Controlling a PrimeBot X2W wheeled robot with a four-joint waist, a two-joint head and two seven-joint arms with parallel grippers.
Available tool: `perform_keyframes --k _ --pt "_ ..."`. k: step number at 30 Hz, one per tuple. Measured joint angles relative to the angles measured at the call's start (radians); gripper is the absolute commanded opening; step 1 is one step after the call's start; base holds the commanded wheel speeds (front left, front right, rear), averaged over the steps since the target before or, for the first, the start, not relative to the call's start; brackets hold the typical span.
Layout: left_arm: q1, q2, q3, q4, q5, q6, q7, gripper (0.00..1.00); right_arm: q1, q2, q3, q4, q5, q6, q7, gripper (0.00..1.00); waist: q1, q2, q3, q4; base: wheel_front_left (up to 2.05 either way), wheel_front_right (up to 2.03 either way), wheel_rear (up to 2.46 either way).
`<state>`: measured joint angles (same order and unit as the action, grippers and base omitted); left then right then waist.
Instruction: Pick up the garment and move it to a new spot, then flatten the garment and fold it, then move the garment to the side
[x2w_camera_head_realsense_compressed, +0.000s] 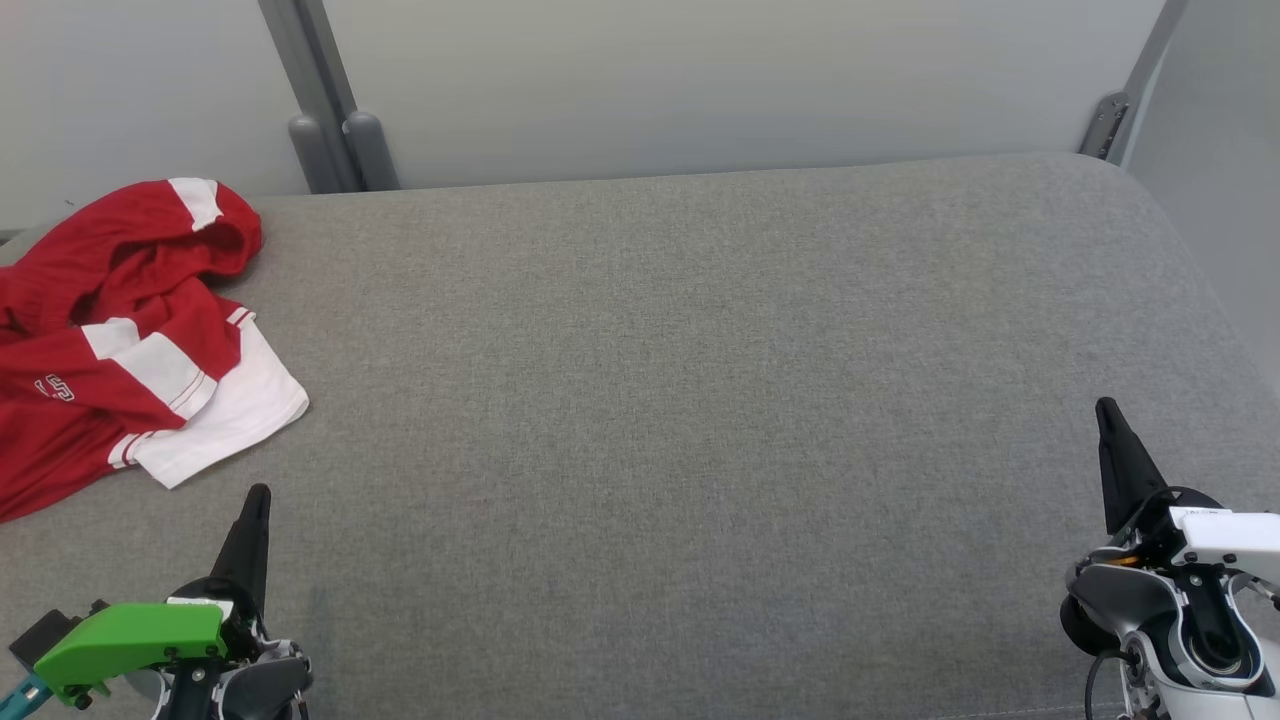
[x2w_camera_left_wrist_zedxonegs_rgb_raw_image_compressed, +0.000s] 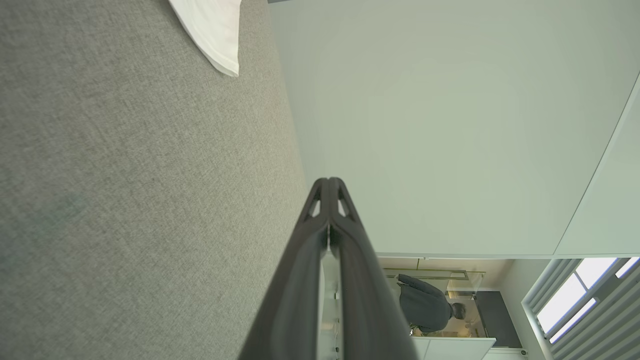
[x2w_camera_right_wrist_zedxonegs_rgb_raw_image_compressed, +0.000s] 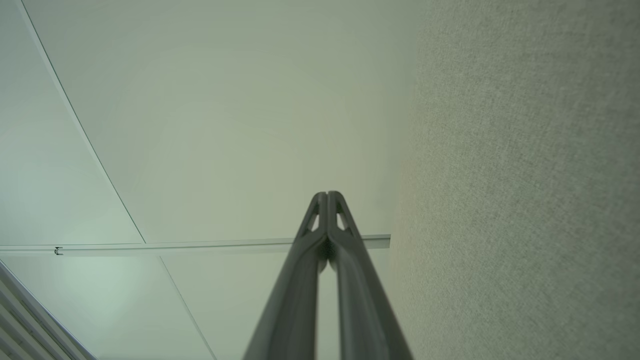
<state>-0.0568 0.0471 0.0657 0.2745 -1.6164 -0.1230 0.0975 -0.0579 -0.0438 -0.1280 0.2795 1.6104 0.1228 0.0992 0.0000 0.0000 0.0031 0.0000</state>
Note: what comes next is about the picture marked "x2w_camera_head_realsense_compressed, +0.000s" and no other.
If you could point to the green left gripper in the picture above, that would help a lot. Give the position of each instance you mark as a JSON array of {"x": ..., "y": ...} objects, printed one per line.
[{"x": 130, "y": 640}]

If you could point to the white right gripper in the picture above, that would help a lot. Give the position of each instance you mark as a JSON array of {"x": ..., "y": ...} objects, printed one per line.
[{"x": 1230, "y": 540}]

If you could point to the red white basketball jersey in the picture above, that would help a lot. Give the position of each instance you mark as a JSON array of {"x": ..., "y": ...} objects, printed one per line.
[{"x": 60, "y": 450}]

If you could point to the grey rounded tube foot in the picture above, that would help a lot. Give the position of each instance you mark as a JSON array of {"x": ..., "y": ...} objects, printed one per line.
[
  {"x": 315, "y": 155},
  {"x": 370, "y": 150}
]

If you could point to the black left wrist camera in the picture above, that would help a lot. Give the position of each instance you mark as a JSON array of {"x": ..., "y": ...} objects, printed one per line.
[{"x": 40, "y": 635}]

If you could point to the metal hinge bracket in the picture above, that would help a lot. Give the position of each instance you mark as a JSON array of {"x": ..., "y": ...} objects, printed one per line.
[{"x": 1105, "y": 125}]

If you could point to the grey metal frame post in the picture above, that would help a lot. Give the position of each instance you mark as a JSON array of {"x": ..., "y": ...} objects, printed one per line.
[
  {"x": 1150, "y": 60},
  {"x": 300, "y": 60}
]

